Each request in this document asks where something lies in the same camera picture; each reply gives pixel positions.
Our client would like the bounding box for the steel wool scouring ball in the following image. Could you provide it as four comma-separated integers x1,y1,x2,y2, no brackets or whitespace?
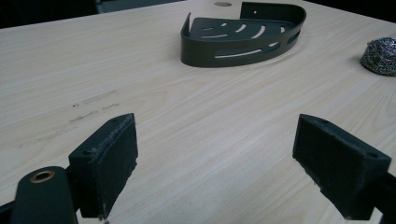
360,36,396,77

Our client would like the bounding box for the black corner shelf rack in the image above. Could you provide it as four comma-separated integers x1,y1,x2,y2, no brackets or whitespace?
180,1,307,68

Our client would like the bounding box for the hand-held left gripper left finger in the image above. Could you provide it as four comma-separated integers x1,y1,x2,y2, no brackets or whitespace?
67,112,139,221

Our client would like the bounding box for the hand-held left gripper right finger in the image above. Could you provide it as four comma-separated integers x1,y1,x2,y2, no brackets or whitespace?
291,113,392,221

